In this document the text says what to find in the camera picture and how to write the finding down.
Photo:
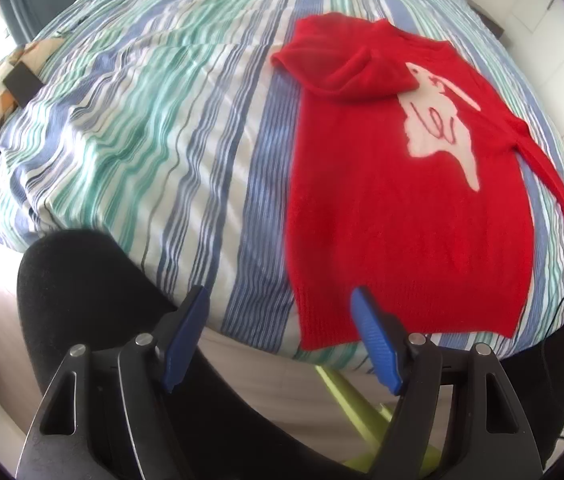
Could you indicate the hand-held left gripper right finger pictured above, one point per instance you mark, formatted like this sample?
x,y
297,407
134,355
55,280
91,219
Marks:
x,y
376,340

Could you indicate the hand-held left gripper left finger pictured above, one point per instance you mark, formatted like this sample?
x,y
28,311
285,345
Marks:
x,y
187,330

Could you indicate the red knit sweater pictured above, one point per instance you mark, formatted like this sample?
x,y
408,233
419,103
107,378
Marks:
x,y
386,220

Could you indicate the dark cloth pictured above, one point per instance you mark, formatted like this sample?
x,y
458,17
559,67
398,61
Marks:
x,y
541,385

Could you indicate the black fabric chair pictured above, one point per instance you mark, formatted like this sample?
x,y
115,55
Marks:
x,y
87,285

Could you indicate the striped bedspread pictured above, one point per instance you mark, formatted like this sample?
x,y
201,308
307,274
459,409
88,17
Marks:
x,y
162,135

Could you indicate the lime green frame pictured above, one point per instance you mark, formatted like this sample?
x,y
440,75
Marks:
x,y
356,410

